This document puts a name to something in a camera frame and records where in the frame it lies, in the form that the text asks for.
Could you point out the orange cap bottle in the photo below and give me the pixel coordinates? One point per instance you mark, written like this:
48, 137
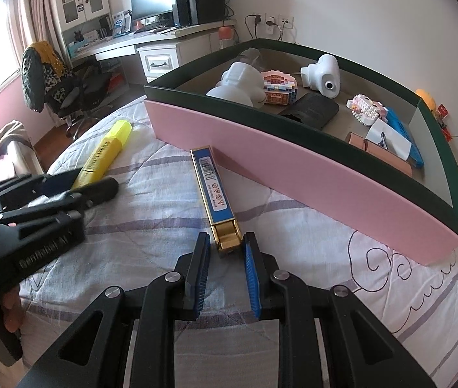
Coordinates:
225, 36

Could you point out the small white box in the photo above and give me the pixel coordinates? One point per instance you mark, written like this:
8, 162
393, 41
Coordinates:
380, 133

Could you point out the pink white brick model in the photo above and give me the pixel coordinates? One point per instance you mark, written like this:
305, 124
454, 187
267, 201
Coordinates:
365, 110

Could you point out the person's left hand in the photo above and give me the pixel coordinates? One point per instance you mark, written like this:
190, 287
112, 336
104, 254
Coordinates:
13, 311

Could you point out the office chair with clothes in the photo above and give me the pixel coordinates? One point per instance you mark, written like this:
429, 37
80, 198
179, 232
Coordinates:
72, 94

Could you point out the orange octopus plush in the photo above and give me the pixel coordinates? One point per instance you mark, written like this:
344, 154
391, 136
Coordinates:
427, 98

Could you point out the colourful brick house model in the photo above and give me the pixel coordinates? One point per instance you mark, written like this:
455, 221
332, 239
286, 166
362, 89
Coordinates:
280, 88

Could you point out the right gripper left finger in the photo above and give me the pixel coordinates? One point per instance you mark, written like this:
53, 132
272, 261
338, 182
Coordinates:
196, 278

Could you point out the white figurine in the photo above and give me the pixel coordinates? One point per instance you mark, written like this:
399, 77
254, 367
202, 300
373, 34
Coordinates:
241, 83

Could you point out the white camera toy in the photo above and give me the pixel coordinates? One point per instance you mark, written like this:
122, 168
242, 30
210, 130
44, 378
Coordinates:
323, 76

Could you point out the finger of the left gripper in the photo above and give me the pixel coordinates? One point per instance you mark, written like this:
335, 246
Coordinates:
95, 193
53, 184

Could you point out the curtain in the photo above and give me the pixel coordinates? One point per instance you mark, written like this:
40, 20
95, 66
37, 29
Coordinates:
30, 21

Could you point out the blue gold rectangular box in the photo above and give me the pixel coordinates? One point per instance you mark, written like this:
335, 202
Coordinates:
222, 221

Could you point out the white quilted table cover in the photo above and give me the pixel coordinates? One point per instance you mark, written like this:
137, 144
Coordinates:
157, 216

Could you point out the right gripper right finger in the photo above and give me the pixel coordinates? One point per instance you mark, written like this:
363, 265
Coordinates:
258, 266

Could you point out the pink green storage box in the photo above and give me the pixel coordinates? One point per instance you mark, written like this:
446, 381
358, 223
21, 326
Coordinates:
415, 216

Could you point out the yellow highlighter marker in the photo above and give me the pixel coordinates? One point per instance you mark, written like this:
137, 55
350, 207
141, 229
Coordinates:
105, 153

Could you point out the white desk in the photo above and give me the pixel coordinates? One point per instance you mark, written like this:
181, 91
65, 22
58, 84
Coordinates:
157, 53

